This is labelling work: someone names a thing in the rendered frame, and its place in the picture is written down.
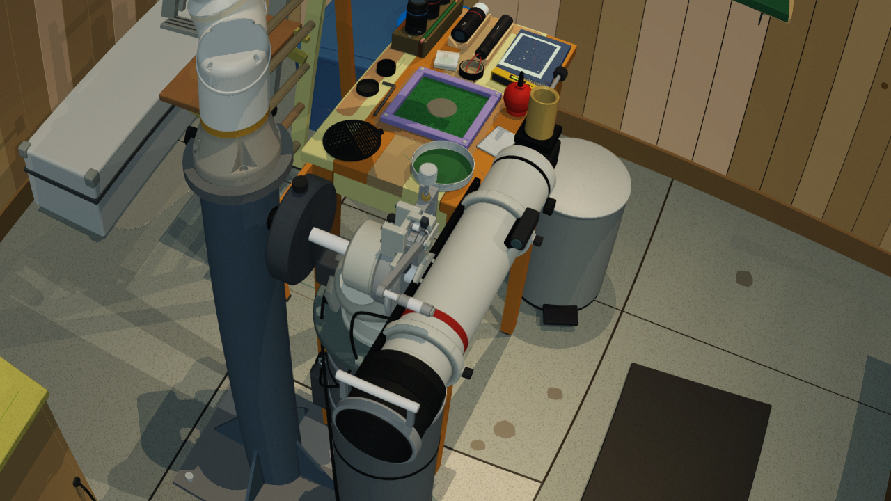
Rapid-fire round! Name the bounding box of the white telescope tube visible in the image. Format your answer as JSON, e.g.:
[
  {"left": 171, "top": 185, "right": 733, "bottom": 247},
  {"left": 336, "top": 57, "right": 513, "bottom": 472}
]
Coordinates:
[{"left": 331, "top": 144, "right": 558, "bottom": 466}]

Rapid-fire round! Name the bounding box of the grey clamp lever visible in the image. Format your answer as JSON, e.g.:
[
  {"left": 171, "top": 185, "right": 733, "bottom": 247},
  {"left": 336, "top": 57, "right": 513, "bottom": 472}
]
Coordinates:
[{"left": 379, "top": 223, "right": 430, "bottom": 301}]

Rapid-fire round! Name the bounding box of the white slow-motion knob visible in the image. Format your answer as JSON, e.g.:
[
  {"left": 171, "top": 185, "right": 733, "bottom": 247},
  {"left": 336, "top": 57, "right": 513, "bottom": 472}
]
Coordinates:
[{"left": 398, "top": 294, "right": 436, "bottom": 318}]

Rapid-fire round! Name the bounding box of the round green eyepiece tray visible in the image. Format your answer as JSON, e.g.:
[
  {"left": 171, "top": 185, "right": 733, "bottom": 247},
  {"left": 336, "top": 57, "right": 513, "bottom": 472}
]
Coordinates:
[{"left": 411, "top": 141, "right": 476, "bottom": 193}]

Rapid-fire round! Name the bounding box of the black diagonal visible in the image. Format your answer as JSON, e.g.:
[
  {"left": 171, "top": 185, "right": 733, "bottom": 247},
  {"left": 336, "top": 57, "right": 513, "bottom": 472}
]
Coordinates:
[{"left": 514, "top": 124, "right": 562, "bottom": 168}]

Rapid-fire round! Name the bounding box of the purple framed green tray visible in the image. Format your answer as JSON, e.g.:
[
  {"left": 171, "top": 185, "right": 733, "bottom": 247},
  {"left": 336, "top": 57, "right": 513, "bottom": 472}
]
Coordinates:
[{"left": 379, "top": 67, "right": 503, "bottom": 148}]

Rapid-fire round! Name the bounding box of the white grip bar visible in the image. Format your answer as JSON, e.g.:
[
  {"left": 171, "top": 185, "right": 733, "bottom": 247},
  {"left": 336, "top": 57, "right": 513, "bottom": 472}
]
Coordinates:
[{"left": 335, "top": 369, "right": 423, "bottom": 414}]

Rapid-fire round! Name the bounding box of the tan eyepiece holder cylinder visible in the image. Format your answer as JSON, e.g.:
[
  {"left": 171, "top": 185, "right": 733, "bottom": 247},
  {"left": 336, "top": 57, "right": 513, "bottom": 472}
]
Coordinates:
[{"left": 524, "top": 86, "right": 560, "bottom": 139}]

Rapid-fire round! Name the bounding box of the dark eyepiece case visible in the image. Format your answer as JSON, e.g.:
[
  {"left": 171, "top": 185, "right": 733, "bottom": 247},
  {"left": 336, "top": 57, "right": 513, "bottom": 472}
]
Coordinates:
[{"left": 391, "top": 0, "right": 464, "bottom": 58}]

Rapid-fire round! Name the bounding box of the black cylindrical eyepiece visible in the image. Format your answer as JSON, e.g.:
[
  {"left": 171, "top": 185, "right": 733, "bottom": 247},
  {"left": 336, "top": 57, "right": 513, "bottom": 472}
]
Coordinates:
[{"left": 450, "top": 3, "right": 490, "bottom": 45}]

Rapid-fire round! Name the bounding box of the black finder scope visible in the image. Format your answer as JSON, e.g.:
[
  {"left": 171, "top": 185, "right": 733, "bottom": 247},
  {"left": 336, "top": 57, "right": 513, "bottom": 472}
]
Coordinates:
[{"left": 504, "top": 207, "right": 542, "bottom": 251}]

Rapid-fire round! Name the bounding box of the white counterweight shaft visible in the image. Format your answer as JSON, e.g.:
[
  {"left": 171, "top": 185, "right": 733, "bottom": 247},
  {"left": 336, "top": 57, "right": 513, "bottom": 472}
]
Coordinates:
[{"left": 308, "top": 228, "right": 349, "bottom": 254}]

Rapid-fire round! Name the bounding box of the white card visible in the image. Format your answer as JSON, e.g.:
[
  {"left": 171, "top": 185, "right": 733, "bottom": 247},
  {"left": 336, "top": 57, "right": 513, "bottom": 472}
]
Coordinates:
[{"left": 476, "top": 126, "right": 517, "bottom": 158}]

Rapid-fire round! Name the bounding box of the orange wooden table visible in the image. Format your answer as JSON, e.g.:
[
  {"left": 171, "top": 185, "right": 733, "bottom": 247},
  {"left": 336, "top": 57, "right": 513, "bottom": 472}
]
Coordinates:
[{"left": 282, "top": 14, "right": 578, "bottom": 474}]

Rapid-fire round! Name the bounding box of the black bin pedal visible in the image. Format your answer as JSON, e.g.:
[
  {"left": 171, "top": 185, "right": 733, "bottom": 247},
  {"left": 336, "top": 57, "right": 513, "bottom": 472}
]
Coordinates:
[{"left": 541, "top": 303, "right": 581, "bottom": 327}]

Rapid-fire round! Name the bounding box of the white pedal bin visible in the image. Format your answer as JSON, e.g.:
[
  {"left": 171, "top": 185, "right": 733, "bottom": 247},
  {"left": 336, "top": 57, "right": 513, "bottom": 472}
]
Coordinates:
[{"left": 521, "top": 136, "right": 633, "bottom": 312}]

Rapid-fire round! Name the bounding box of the black round mesh mask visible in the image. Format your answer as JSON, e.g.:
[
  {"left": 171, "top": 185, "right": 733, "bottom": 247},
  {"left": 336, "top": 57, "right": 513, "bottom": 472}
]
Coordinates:
[{"left": 322, "top": 120, "right": 384, "bottom": 163}]

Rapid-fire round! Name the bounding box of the dark round counterweight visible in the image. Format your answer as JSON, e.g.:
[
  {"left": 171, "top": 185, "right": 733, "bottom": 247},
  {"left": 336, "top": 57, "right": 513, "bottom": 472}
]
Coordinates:
[{"left": 266, "top": 174, "right": 339, "bottom": 285}]

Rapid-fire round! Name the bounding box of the red bulb blower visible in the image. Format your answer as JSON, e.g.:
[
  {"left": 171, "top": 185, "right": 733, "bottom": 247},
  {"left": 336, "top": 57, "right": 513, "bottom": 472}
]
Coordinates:
[{"left": 503, "top": 71, "right": 533, "bottom": 118}]

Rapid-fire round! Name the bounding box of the black control box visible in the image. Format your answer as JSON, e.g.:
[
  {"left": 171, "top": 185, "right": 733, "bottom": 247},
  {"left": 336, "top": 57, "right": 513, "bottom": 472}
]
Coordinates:
[{"left": 310, "top": 353, "right": 340, "bottom": 408}]

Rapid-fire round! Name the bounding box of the blue star chart book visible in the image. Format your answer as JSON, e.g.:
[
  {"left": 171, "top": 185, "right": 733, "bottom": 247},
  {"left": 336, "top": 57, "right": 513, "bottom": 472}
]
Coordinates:
[{"left": 491, "top": 29, "right": 577, "bottom": 89}]

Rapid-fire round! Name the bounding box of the black flashlight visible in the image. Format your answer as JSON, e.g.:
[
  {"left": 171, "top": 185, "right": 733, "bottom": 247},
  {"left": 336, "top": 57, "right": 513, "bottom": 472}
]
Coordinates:
[{"left": 475, "top": 15, "right": 514, "bottom": 61}]

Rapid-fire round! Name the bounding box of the wooden step ladder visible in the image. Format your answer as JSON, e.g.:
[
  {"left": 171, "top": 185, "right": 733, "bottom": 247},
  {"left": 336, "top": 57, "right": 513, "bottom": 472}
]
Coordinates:
[{"left": 159, "top": 0, "right": 328, "bottom": 168}]

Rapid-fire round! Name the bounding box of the dark floor mat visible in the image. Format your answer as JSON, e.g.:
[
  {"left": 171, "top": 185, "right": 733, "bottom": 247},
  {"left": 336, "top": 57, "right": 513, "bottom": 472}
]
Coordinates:
[{"left": 581, "top": 363, "right": 773, "bottom": 501}]

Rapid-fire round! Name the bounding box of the white storage case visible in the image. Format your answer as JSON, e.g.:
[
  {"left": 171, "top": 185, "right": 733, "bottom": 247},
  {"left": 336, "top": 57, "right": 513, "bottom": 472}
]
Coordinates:
[{"left": 18, "top": 0, "right": 204, "bottom": 241}]

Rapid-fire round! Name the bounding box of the yellow topped wooden cabinet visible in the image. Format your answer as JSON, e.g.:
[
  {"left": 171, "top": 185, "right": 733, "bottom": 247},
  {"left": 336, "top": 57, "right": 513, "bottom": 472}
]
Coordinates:
[{"left": 0, "top": 356, "right": 100, "bottom": 501}]

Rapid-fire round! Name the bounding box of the white telescope mount head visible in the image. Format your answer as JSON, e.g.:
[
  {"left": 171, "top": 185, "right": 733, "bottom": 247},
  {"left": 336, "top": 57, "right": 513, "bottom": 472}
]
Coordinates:
[{"left": 333, "top": 202, "right": 441, "bottom": 322}]

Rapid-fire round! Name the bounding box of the black cable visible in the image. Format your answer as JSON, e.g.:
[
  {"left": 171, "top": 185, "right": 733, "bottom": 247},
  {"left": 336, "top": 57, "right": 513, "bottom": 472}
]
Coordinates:
[{"left": 350, "top": 310, "right": 392, "bottom": 363}]

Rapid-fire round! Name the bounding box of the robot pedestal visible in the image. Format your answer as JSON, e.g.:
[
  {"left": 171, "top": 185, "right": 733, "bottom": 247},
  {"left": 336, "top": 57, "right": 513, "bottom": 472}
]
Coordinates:
[{"left": 182, "top": 154, "right": 336, "bottom": 496}]

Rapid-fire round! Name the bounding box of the green wall board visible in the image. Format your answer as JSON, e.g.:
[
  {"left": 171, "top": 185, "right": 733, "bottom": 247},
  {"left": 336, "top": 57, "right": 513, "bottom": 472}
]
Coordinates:
[{"left": 732, "top": 0, "right": 795, "bottom": 24}]

